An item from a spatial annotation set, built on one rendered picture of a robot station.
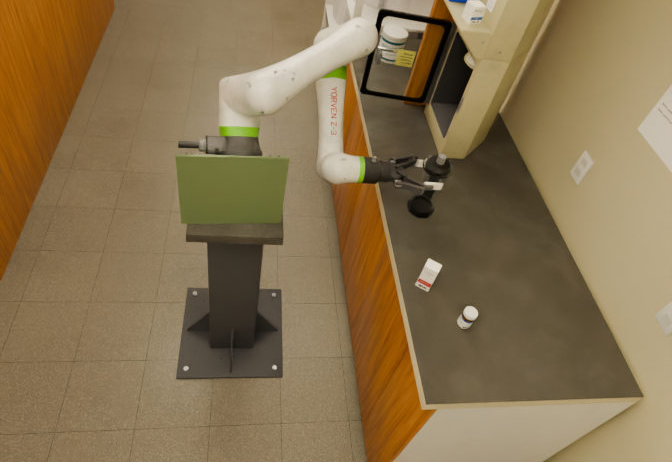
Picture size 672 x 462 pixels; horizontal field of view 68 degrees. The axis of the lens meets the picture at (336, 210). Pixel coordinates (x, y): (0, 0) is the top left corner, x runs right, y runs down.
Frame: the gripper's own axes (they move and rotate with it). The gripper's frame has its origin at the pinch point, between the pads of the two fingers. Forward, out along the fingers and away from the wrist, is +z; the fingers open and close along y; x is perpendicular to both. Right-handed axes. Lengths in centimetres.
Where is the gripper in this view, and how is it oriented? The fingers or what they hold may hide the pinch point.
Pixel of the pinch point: (433, 174)
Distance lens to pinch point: 179.4
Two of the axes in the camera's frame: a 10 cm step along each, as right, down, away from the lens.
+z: 9.8, 0.5, 1.9
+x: -1.8, 6.7, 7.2
